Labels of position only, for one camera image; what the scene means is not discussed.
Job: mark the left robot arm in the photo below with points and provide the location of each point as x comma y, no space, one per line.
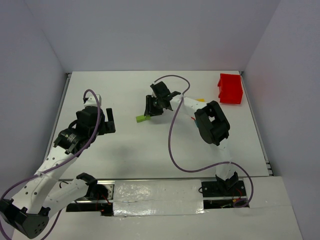
30,210

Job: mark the silver tape sheet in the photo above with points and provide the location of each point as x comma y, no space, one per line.
157,198

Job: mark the red plastic bin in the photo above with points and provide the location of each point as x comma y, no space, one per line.
230,89

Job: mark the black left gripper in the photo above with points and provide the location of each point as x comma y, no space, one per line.
105,125

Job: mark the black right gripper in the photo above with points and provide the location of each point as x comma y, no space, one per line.
153,106

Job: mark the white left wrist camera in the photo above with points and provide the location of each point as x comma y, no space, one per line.
90,101

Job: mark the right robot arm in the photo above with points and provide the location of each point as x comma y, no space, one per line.
212,125

